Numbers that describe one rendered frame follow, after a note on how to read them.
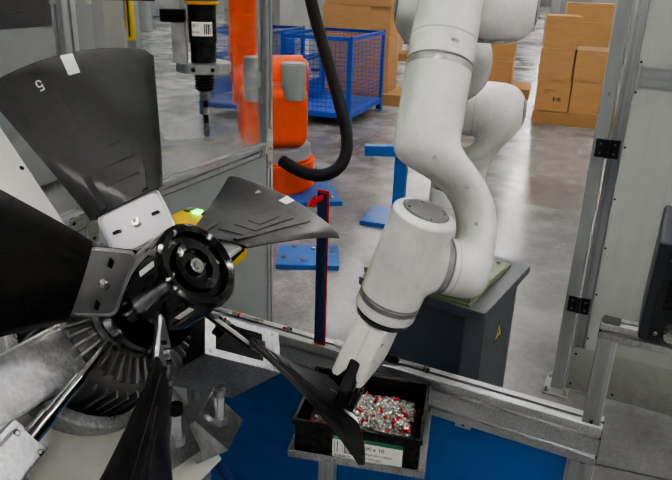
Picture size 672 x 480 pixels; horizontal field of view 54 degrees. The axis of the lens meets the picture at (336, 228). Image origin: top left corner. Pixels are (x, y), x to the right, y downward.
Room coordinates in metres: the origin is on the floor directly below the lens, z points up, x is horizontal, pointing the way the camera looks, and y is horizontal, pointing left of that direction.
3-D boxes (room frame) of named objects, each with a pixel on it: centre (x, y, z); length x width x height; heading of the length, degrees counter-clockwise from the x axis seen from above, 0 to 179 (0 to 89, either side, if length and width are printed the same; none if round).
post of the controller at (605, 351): (0.95, -0.46, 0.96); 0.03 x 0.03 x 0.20; 64
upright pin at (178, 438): (0.74, 0.21, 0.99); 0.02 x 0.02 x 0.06
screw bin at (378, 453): (0.96, -0.06, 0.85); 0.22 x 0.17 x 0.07; 78
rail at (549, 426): (1.14, -0.07, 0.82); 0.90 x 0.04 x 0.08; 64
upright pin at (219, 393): (0.82, 0.16, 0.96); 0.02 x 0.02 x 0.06
